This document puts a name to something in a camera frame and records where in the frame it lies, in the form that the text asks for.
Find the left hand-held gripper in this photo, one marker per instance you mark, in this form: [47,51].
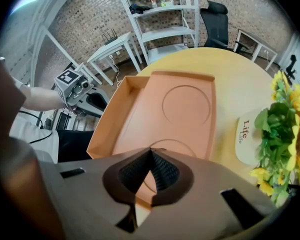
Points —
[71,87]

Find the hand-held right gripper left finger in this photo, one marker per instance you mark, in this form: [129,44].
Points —
[90,189]

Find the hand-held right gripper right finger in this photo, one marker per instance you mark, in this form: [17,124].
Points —
[202,204]

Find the orange cardboard box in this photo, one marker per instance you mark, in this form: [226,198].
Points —
[165,116]

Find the person's left forearm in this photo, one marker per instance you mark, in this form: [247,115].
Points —
[41,99]

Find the person's black trousers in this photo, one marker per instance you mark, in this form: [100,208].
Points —
[75,145]

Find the white table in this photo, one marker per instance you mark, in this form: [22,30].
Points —
[258,46]
[110,50]

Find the person's white shirt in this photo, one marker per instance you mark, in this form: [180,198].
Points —
[32,136]

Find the black router with antennas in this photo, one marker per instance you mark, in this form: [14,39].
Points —
[110,37]

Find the white oval plaque red print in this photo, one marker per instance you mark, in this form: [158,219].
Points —
[248,136]

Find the black cloth bundle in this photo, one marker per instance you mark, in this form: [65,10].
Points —
[138,9]

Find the yellow sunflower bouquet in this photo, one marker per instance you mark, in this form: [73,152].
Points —
[285,134]

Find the white metal shelf rack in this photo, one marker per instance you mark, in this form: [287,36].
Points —
[162,21]

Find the clear plastic bottle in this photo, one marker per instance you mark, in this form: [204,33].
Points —
[187,0]
[170,1]
[153,1]

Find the black office chair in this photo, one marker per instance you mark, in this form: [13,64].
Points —
[215,25]

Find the black stand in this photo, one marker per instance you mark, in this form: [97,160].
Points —
[291,65]

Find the white wall socket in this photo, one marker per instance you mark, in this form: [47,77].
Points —
[118,53]

